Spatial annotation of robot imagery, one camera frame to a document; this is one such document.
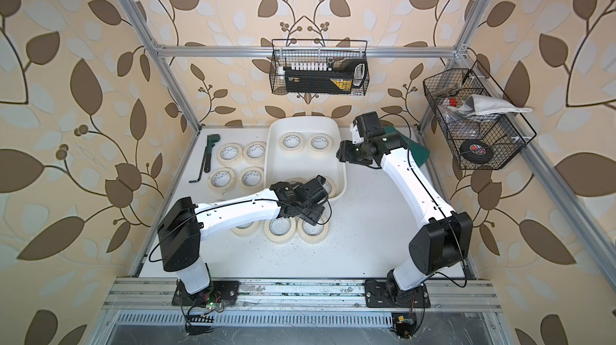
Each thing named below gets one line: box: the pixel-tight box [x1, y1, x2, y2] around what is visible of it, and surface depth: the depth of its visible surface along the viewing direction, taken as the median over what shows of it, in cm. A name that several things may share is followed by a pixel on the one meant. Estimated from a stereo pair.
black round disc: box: [459, 139, 495, 165], surface depth 73 cm
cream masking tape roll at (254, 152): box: [243, 141, 268, 163], surface depth 112 cm
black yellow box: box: [284, 69, 354, 94], surface depth 86 cm
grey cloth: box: [447, 93, 533, 118], surface depth 63 cm
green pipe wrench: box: [203, 133, 221, 173], surface depth 114 cm
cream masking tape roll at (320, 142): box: [308, 133, 333, 153], surface depth 114 cm
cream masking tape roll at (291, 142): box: [279, 132, 304, 152], surface depth 114 cm
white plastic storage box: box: [264, 115, 348, 201], surface depth 113 cm
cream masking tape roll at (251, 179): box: [239, 166, 264, 192], surface depth 104 cm
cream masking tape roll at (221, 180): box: [206, 167, 237, 194], surface depth 101 cm
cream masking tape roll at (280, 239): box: [263, 216, 297, 245], surface depth 86 cm
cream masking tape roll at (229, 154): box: [216, 142, 244, 166], surface depth 110 cm
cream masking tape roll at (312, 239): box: [297, 218, 329, 245], surface depth 86 cm
